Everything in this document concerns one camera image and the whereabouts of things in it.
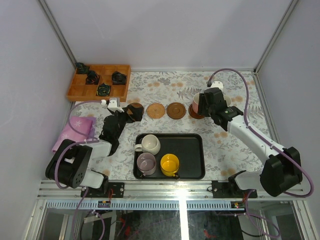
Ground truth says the black rolled item corner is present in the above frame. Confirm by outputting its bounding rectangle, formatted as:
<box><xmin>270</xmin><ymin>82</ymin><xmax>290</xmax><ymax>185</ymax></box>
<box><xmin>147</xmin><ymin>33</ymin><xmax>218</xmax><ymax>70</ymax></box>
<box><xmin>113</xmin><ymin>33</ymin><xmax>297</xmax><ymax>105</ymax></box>
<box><xmin>75</xmin><ymin>62</ymin><xmax>87</xmax><ymax>70</ymax></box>

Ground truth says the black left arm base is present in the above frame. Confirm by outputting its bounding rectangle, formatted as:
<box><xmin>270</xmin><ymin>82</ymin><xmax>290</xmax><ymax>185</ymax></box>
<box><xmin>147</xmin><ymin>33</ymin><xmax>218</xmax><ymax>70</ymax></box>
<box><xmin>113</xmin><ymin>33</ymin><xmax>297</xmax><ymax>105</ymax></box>
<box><xmin>85</xmin><ymin>182</ymin><xmax>125</xmax><ymax>199</ymax></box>

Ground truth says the left aluminium frame post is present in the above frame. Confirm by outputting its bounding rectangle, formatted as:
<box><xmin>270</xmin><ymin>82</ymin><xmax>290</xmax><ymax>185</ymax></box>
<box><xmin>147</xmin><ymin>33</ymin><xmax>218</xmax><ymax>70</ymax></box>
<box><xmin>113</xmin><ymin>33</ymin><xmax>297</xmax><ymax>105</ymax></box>
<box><xmin>37</xmin><ymin>0</ymin><xmax>77</xmax><ymax>69</ymax></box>

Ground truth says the yellow enamel mug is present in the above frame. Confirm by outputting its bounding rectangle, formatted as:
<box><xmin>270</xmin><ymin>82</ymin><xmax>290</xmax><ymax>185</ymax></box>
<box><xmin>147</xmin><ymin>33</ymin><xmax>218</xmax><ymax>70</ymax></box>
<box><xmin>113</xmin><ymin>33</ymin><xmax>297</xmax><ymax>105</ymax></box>
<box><xmin>160</xmin><ymin>153</ymin><xmax>180</xmax><ymax>178</ymax></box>

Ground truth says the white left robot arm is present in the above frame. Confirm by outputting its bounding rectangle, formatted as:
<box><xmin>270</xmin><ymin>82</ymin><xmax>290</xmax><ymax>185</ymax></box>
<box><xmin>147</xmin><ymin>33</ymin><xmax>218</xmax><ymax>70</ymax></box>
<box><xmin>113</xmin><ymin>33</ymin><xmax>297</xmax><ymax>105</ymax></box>
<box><xmin>45</xmin><ymin>103</ymin><xmax>144</xmax><ymax>198</ymax></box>

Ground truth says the lilac purple mug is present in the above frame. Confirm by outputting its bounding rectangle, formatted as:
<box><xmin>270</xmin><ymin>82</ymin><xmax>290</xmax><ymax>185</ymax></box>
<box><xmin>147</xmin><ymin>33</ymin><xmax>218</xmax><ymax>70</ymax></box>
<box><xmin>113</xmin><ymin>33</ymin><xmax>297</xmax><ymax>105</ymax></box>
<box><xmin>136</xmin><ymin>152</ymin><xmax>157</xmax><ymax>177</ymax></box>

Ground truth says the cream white mug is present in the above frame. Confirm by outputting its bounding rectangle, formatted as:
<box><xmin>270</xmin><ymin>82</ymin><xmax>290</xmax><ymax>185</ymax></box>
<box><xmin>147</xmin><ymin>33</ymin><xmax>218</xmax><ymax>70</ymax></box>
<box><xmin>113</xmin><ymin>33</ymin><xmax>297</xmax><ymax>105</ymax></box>
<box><xmin>134</xmin><ymin>134</ymin><xmax>161</xmax><ymax>155</ymax></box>

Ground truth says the right aluminium frame post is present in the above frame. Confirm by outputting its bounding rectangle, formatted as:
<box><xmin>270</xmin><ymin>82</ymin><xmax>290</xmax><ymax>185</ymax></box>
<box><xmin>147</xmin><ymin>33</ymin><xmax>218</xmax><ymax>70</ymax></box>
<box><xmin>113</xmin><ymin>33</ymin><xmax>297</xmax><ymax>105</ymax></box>
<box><xmin>253</xmin><ymin>0</ymin><xmax>300</xmax><ymax>75</ymax></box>

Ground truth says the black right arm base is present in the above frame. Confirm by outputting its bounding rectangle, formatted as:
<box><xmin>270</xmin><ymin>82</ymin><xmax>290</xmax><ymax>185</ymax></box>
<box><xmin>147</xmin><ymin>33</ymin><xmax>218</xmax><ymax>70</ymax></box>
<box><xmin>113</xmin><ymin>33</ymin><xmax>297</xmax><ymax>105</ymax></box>
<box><xmin>206</xmin><ymin>180</ymin><xmax>250</xmax><ymax>199</ymax></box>

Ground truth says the woven rattan coaster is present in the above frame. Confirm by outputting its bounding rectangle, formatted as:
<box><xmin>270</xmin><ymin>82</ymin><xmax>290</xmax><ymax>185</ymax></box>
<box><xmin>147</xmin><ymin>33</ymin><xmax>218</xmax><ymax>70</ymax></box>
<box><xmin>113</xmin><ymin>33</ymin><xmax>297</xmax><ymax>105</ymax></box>
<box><xmin>146</xmin><ymin>102</ymin><xmax>166</xmax><ymax>119</ymax></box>

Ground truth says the pink mug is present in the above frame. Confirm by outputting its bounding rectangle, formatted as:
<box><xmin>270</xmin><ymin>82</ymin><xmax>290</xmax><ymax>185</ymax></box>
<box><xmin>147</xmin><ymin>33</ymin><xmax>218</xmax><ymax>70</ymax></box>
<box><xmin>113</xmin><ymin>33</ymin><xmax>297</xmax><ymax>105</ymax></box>
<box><xmin>192</xmin><ymin>92</ymin><xmax>200</xmax><ymax>115</ymax></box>

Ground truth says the dark wooden coaster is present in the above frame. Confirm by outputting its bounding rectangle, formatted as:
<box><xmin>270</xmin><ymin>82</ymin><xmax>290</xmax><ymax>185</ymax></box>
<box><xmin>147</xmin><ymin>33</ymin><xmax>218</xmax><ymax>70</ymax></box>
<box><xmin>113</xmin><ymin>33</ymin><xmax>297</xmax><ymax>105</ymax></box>
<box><xmin>166</xmin><ymin>102</ymin><xmax>186</xmax><ymax>120</ymax></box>
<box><xmin>188</xmin><ymin>104</ymin><xmax>205</xmax><ymax>119</ymax></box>
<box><xmin>129</xmin><ymin>102</ymin><xmax>144</xmax><ymax>120</ymax></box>

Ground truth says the purple princess print cloth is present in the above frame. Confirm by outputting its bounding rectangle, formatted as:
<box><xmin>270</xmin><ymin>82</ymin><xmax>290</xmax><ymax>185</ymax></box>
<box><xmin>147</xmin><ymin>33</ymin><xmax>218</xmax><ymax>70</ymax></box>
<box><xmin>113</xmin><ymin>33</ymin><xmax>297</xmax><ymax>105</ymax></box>
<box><xmin>51</xmin><ymin>115</ymin><xmax>97</xmax><ymax>153</ymax></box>

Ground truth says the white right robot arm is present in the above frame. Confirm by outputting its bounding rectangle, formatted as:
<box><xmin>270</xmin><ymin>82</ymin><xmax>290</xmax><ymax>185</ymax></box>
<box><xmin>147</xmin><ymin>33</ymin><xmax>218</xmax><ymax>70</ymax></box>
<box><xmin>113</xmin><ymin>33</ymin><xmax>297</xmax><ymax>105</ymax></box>
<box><xmin>197</xmin><ymin>87</ymin><xmax>303</xmax><ymax>198</ymax></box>

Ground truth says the light blue mug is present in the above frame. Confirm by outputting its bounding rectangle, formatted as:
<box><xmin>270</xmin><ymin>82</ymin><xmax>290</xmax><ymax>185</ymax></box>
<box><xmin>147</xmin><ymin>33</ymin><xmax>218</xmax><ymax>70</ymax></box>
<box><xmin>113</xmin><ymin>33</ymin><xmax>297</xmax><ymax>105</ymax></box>
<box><xmin>223</xmin><ymin>95</ymin><xmax>232</xmax><ymax>107</ymax></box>

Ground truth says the black rolled item right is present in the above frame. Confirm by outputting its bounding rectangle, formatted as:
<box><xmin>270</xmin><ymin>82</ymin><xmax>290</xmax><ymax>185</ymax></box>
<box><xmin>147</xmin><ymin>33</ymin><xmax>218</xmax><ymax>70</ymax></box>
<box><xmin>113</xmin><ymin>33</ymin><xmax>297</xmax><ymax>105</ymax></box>
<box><xmin>111</xmin><ymin>71</ymin><xmax>127</xmax><ymax>85</ymax></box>

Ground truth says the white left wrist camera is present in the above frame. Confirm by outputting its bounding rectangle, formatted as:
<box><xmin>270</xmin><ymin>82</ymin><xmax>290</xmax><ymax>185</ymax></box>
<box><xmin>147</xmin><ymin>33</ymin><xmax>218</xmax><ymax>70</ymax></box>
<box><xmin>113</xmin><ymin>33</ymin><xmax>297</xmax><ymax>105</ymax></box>
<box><xmin>100</xmin><ymin>97</ymin><xmax>125</xmax><ymax>113</ymax></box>

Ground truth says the black green rolled item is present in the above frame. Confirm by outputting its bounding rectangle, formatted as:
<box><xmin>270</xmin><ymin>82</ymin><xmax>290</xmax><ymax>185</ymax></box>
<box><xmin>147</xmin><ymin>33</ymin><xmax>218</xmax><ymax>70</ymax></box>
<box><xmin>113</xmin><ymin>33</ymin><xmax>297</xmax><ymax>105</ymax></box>
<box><xmin>96</xmin><ymin>83</ymin><xmax>111</xmax><ymax>97</ymax></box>

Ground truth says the aluminium frame post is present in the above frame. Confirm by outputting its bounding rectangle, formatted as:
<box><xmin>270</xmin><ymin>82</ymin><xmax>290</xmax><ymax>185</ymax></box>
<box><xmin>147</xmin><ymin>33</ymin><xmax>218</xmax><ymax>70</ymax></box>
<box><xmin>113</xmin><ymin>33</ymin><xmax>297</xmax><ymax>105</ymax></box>
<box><xmin>253</xmin><ymin>0</ymin><xmax>300</xmax><ymax>75</ymax></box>
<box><xmin>37</xmin><ymin>0</ymin><xmax>77</xmax><ymax>69</ymax></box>

